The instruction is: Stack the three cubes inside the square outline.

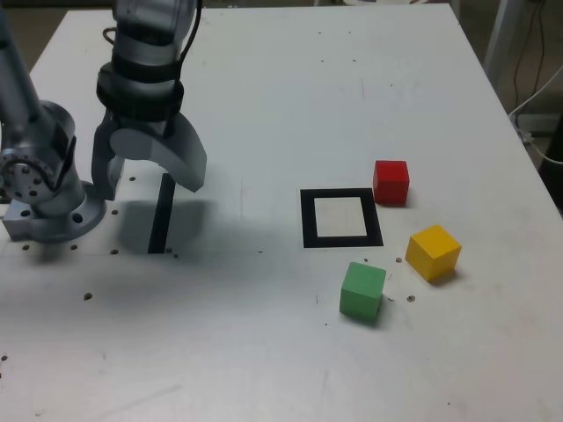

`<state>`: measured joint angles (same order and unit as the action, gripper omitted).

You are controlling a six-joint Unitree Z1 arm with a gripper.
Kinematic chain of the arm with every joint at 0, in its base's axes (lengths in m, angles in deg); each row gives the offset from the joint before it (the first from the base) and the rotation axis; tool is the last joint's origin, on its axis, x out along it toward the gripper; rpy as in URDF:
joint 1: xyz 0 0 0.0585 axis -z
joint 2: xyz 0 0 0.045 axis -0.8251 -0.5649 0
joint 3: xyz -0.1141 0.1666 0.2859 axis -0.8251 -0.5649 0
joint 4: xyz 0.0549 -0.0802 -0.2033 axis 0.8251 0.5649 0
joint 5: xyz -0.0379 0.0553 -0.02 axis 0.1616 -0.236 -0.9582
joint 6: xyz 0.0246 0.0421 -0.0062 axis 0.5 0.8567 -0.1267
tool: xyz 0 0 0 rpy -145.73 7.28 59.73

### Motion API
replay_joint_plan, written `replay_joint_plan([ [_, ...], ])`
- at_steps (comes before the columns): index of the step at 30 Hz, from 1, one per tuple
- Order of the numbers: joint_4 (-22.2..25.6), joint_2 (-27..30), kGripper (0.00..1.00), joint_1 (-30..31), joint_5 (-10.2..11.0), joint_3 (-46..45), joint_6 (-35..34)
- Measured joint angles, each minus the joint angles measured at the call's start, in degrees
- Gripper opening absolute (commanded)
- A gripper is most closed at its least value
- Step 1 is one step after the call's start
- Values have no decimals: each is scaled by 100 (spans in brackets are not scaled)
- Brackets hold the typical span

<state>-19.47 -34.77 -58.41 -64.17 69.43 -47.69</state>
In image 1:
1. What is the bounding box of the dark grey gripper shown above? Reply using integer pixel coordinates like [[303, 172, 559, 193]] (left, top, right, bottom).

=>
[[91, 112, 208, 202]]

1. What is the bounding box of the red cube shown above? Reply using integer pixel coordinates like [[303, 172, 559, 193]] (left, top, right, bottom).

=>
[[372, 159, 411, 206]]

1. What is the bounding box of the green cube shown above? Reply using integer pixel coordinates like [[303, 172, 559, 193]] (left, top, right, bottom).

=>
[[339, 261, 388, 325]]

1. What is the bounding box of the yellow cube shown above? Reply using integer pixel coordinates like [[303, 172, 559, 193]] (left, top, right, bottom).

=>
[[405, 224, 463, 282]]

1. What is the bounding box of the black tape square outline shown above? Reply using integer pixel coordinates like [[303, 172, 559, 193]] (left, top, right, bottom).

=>
[[299, 187, 384, 250]]

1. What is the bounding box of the black tape strip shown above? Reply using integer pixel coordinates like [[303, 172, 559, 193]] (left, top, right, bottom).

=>
[[147, 173, 177, 255]]

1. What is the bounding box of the white frame leg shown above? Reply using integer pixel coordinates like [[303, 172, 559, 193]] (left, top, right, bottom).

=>
[[482, 0, 523, 78]]

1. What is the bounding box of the white background cable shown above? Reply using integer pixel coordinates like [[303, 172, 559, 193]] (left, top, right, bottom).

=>
[[508, 64, 563, 164]]

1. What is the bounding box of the black background cable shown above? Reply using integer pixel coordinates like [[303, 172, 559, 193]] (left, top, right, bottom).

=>
[[512, 0, 546, 111]]

